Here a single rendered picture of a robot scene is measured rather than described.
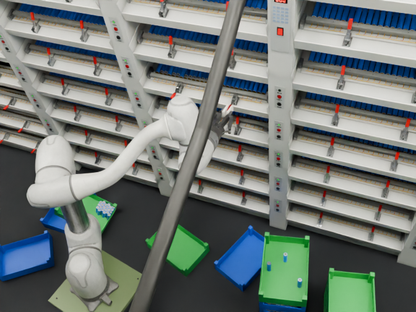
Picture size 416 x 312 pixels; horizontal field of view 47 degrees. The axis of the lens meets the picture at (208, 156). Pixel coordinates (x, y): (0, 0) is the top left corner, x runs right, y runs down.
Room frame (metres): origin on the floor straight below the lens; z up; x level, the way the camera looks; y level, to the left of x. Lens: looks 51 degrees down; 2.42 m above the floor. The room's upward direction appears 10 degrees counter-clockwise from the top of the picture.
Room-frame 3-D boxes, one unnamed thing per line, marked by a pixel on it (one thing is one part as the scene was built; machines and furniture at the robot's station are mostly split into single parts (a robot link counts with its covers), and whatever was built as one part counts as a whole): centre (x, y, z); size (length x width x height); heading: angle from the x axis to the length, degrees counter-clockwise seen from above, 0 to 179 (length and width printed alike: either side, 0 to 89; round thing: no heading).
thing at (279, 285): (0.91, -0.25, 0.44); 0.30 x 0.20 x 0.08; 163
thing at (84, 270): (1.07, 0.66, 0.39); 0.18 x 0.16 x 0.22; 3
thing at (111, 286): (1.05, 0.65, 0.26); 0.22 x 0.18 x 0.06; 40
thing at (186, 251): (1.33, 0.25, 0.04); 0.30 x 0.20 x 0.08; 42
